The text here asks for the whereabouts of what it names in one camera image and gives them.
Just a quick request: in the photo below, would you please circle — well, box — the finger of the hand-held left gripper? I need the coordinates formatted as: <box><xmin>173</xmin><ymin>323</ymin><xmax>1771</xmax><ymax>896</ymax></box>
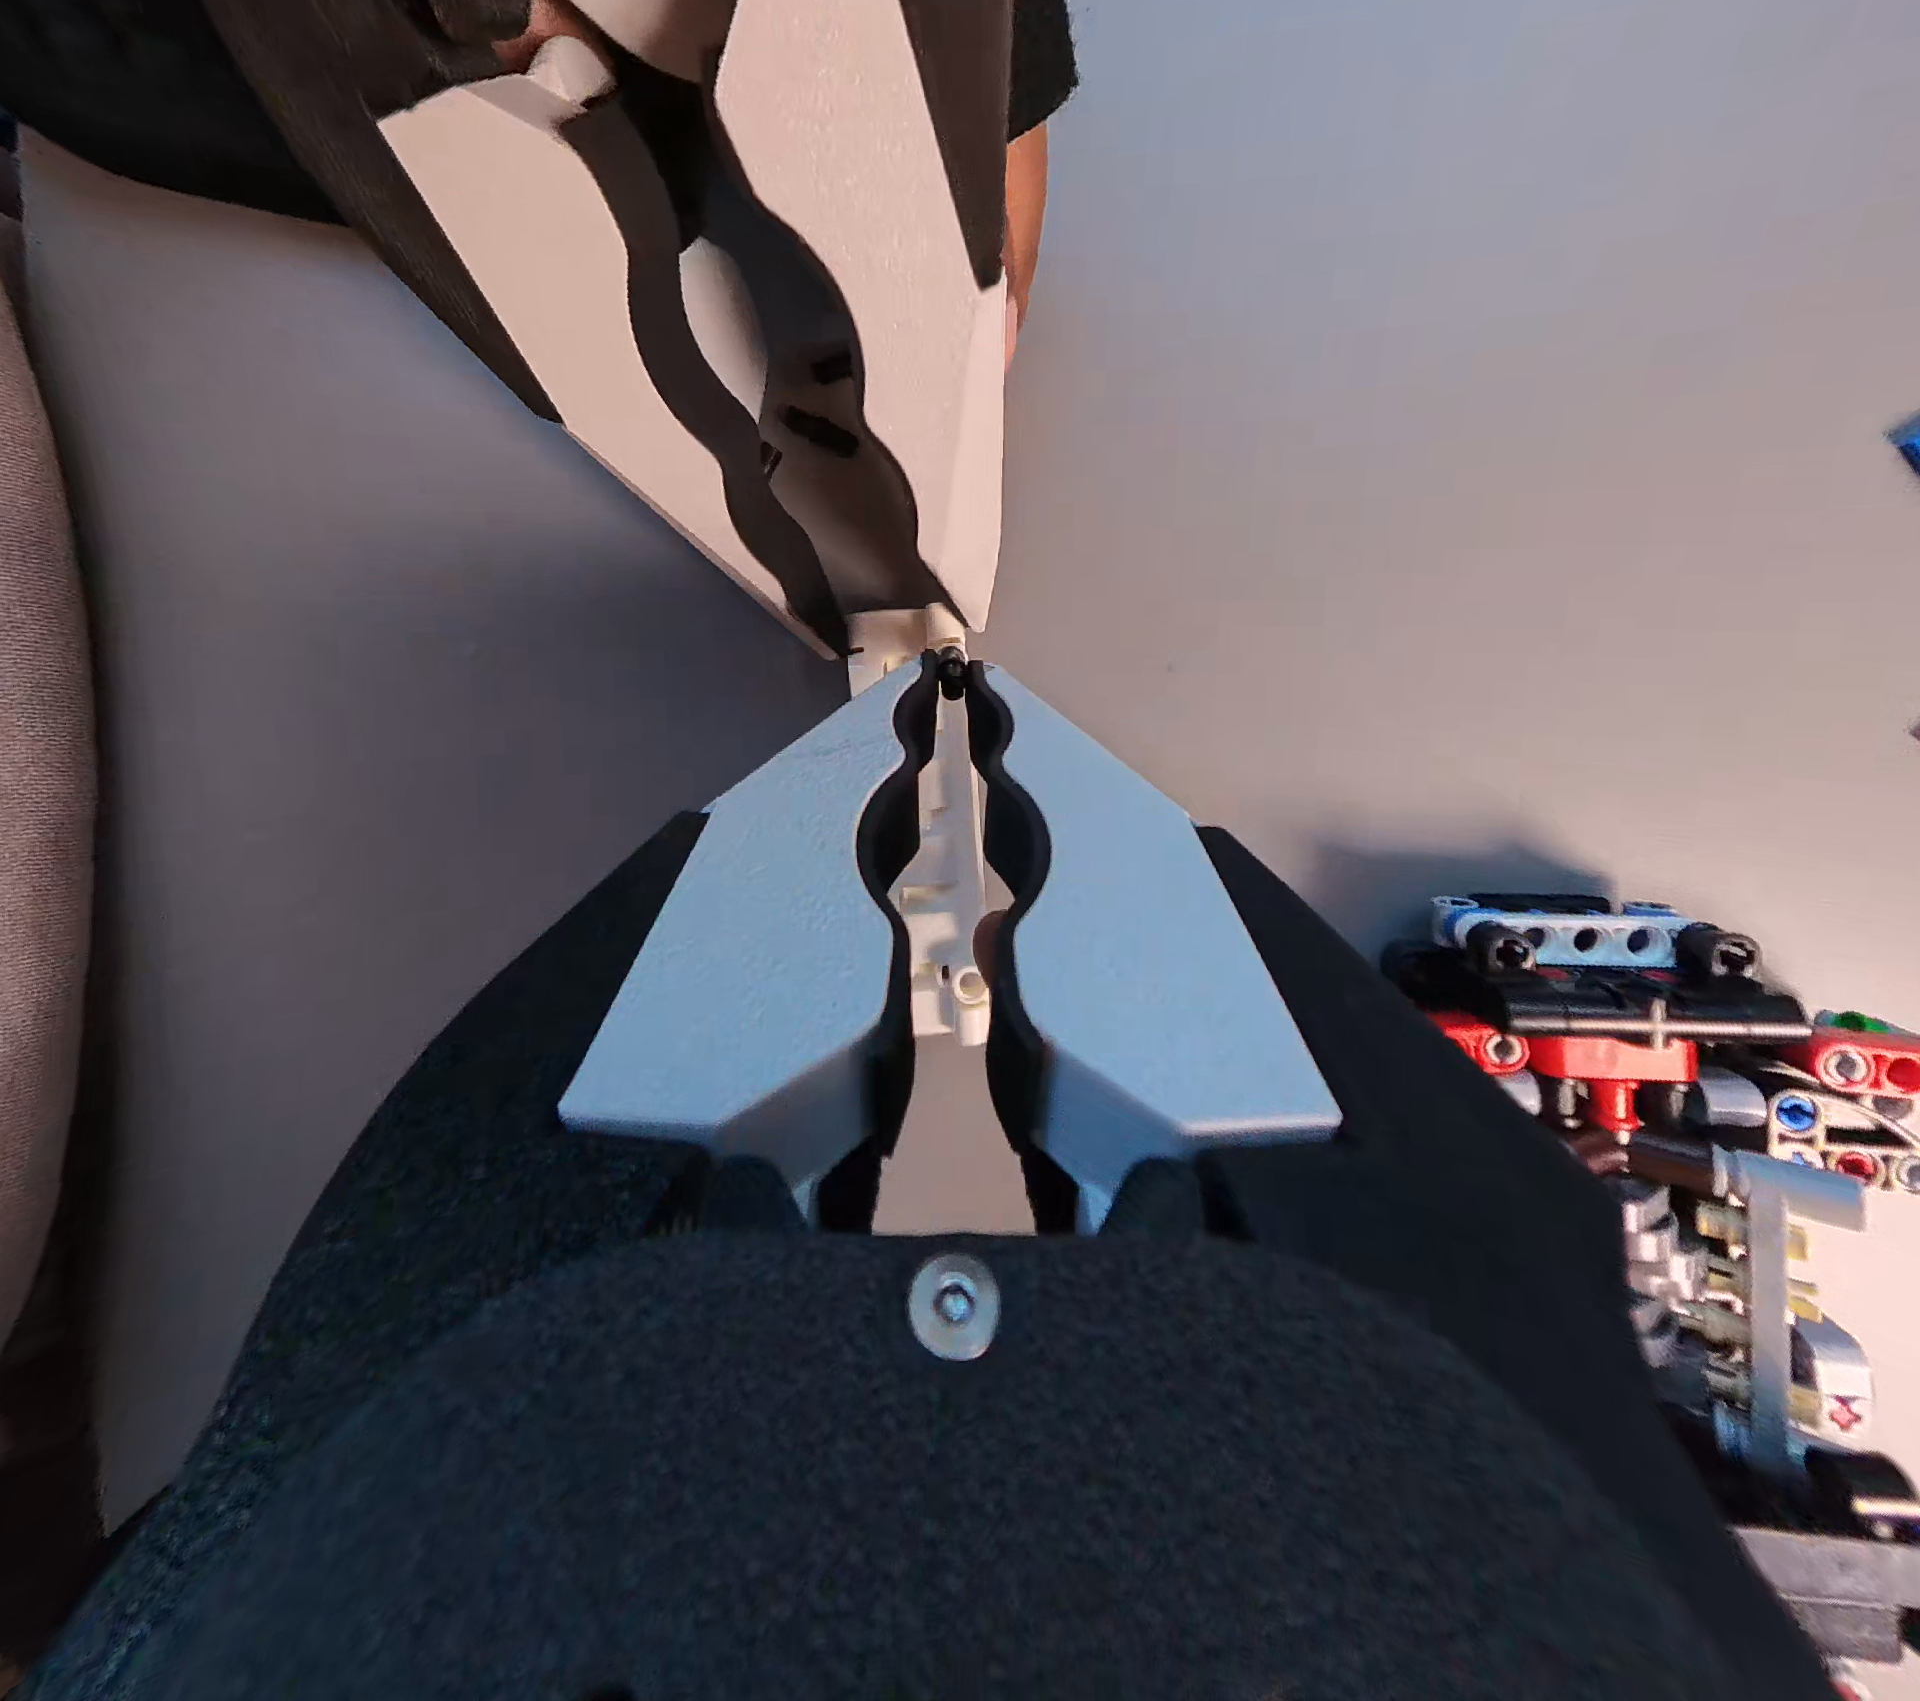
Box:
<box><xmin>373</xmin><ymin>31</ymin><xmax>854</xmax><ymax>664</ymax></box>
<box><xmin>534</xmin><ymin>0</ymin><xmax>1011</xmax><ymax>638</ymax></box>

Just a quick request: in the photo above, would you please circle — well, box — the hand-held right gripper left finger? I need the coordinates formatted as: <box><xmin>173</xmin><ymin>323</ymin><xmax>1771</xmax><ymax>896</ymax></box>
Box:
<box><xmin>559</xmin><ymin>654</ymin><xmax>945</xmax><ymax>1233</ymax></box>

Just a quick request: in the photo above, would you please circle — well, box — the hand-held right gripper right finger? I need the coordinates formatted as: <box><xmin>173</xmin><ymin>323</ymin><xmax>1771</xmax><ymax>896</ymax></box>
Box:
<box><xmin>965</xmin><ymin>660</ymin><xmax>1346</xmax><ymax>1233</ymax></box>

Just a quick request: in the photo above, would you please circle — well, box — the white lego panel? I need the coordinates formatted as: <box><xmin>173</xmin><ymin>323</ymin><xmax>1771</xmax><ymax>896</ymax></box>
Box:
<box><xmin>845</xmin><ymin>597</ymin><xmax>1004</xmax><ymax>1050</ymax></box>

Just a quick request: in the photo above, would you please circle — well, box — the partly built lego truck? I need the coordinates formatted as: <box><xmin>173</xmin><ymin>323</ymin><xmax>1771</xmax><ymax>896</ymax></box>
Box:
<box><xmin>1376</xmin><ymin>889</ymin><xmax>1920</xmax><ymax>1665</ymax></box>

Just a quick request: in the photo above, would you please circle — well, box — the person's left hand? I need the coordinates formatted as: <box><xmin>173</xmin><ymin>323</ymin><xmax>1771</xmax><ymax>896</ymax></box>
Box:
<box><xmin>1004</xmin><ymin>136</ymin><xmax>1050</xmax><ymax>364</ymax></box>

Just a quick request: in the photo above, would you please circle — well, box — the person's beige hoodie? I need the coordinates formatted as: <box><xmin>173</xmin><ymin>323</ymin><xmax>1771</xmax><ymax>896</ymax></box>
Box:
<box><xmin>0</xmin><ymin>214</ymin><xmax>101</xmax><ymax>1359</ymax></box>

